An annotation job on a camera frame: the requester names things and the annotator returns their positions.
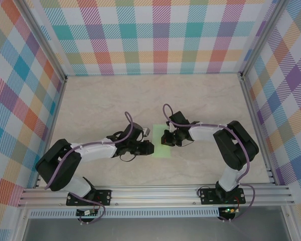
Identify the light green paper sheet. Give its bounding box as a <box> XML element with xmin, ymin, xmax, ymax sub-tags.
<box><xmin>150</xmin><ymin>125</ymin><xmax>172</xmax><ymax>159</ymax></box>

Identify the grey metal sheet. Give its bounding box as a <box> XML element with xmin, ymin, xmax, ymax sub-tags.
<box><xmin>22</xmin><ymin>217</ymin><xmax>291</xmax><ymax>241</ymax></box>

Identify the small circuit board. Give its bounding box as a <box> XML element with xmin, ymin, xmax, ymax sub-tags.
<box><xmin>76</xmin><ymin>209</ymin><xmax>99</xmax><ymax>216</ymax></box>

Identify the thin black left gripper wire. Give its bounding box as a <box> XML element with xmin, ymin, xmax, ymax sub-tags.
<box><xmin>119</xmin><ymin>153</ymin><xmax>137</xmax><ymax>163</ymax></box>

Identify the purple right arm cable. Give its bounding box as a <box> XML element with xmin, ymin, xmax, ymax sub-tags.
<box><xmin>162</xmin><ymin>103</ymin><xmax>256</xmax><ymax>223</ymax></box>

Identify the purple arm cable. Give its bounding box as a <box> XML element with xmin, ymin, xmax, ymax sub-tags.
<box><xmin>162</xmin><ymin>103</ymin><xmax>256</xmax><ymax>223</ymax></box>
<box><xmin>44</xmin><ymin>111</ymin><xmax>141</xmax><ymax>225</ymax></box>

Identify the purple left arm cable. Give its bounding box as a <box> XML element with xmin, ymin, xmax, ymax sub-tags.
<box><xmin>44</xmin><ymin>111</ymin><xmax>141</xmax><ymax>225</ymax></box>

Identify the aluminium mounting rail beam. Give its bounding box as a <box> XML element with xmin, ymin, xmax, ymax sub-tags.
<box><xmin>17</xmin><ymin>185</ymin><xmax>295</xmax><ymax>208</ymax></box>

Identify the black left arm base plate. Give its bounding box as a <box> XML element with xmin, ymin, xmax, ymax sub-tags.
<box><xmin>66</xmin><ymin>189</ymin><xmax>112</xmax><ymax>207</ymax></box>

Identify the slotted grey cable duct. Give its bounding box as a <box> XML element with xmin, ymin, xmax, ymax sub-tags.
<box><xmin>29</xmin><ymin>207</ymin><xmax>220</xmax><ymax>218</ymax></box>

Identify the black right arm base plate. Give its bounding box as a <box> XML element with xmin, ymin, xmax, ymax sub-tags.
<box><xmin>199</xmin><ymin>187</ymin><xmax>246</xmax><ymax>205</ymax></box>

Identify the aluminium table edge rail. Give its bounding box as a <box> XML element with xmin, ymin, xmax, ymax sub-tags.
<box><xmin>34</xmin><ymin>76</ymin><xmax>69</xmax><ymax>189</ymax></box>
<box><xmin>238</xmin><ymin>72</ymin><xmax>278</xmax><ymax>185</ymax></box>

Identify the short aluminium frame post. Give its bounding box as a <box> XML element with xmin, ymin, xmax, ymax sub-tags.
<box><xmin>280</xmin><ymin>205</ymin><xmax>296</xmax><ymax>241</ymax></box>
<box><xmin>14</xmin><ymin>207</ymin><xmax>32</xmax><ymax>241</ymax></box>

